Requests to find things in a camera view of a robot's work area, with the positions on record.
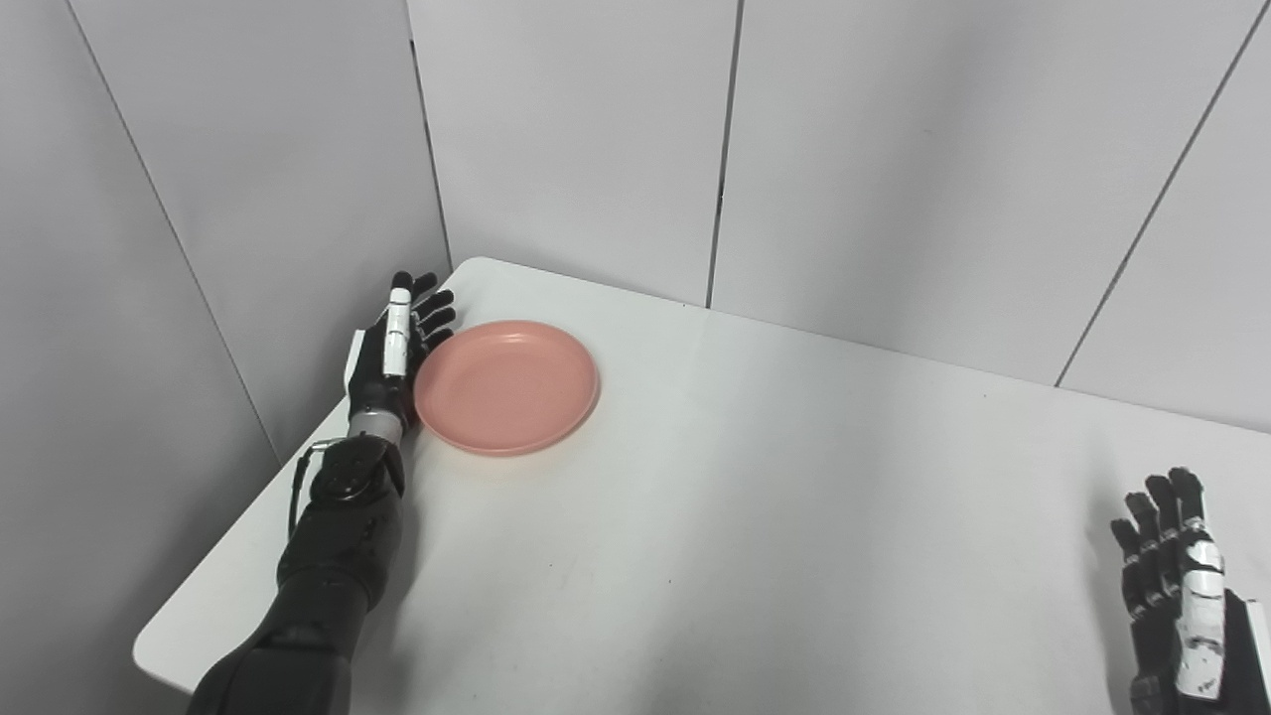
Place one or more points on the pink round plate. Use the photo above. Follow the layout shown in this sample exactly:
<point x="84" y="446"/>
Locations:
<point x="506" y="387"/>

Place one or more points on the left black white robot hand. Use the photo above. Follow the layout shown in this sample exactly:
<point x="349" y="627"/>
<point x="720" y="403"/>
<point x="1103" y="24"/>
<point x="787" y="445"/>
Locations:
<point x="389" y="357"/>

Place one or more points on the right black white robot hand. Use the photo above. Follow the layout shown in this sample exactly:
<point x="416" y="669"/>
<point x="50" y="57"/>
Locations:
<point x="1187" y="616"/>

